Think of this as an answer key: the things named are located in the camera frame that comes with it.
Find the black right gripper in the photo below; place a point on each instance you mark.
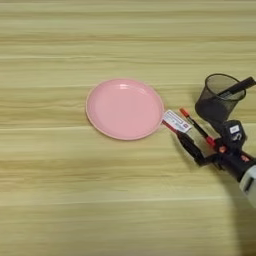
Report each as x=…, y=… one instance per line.
x=233, y=161

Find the red and black pen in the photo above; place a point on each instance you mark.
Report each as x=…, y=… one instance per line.
x=195, y=123

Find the black mesh pen cup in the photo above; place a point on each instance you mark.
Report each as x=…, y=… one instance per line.
x=213, y=108

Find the black marker pen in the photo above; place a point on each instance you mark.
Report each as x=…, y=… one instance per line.
x=240, y=86

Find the white and red eraser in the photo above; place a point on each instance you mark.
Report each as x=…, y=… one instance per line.
x=176, y=120

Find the pink round plate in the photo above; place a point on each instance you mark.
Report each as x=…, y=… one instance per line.
x=125, y=110

